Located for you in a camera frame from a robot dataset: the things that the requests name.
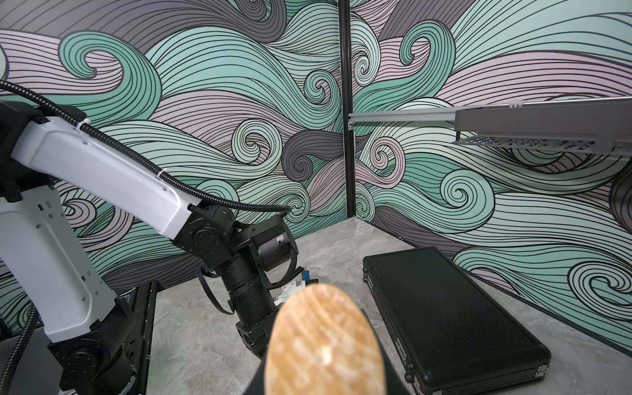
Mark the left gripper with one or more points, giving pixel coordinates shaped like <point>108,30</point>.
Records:
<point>256,337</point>

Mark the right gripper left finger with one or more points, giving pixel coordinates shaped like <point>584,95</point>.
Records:
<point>256,385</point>

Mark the black wall shelf tray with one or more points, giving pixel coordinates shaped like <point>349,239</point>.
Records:
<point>594,126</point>

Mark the wooden handle claw hammer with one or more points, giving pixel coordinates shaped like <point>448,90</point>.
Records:
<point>323,344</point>

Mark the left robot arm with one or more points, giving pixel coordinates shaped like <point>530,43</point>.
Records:
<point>88,326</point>

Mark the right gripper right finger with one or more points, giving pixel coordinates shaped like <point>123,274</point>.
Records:
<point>394,386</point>

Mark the black hard case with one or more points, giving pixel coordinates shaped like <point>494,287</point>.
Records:
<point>451,336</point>

